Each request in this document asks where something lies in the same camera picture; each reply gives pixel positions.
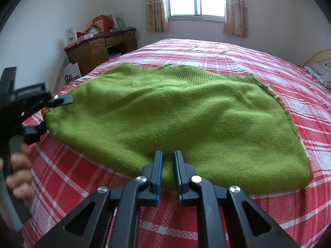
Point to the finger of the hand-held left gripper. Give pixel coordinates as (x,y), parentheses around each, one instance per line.
(62,100)
(33,133)

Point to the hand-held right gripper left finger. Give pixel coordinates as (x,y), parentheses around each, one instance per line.
(158,171)

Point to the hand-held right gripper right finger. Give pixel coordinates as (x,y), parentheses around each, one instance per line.
(179,171)

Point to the green striped knit sweater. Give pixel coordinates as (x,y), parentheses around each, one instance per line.
(168,113)

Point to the person's left hand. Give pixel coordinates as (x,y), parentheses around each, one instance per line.
(22,165)

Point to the white paper bag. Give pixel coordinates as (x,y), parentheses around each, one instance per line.
(72,72)

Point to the brown wooden desk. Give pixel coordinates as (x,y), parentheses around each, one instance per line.
(98,49)

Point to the white printed card box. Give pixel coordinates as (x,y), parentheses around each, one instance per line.
(71,36)

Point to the bed with red plaid sheet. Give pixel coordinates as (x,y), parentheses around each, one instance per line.
(77,186)

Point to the stack of books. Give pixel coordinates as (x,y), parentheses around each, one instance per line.
(115,55)

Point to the red gift box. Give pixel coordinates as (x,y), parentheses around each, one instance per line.
(100,23)

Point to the white plastic bag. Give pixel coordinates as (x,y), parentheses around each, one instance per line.
(116,22)

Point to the beige patterned curtain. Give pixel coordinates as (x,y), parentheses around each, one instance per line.
(156,7)
(236,10)

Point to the striped patterned pillow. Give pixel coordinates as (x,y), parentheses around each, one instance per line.
(322,73)

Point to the cream wooden headboard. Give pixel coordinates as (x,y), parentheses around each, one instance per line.
(319,55)

